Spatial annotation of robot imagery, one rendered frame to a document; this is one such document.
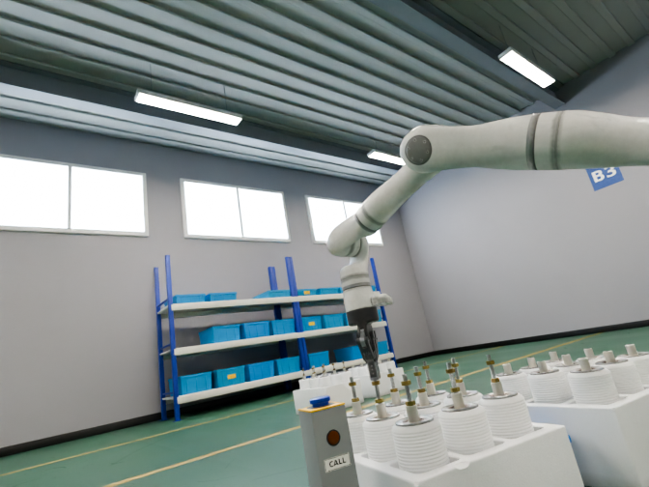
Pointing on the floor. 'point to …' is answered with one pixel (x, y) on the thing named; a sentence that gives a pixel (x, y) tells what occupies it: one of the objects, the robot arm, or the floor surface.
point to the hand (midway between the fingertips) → (374, 370)
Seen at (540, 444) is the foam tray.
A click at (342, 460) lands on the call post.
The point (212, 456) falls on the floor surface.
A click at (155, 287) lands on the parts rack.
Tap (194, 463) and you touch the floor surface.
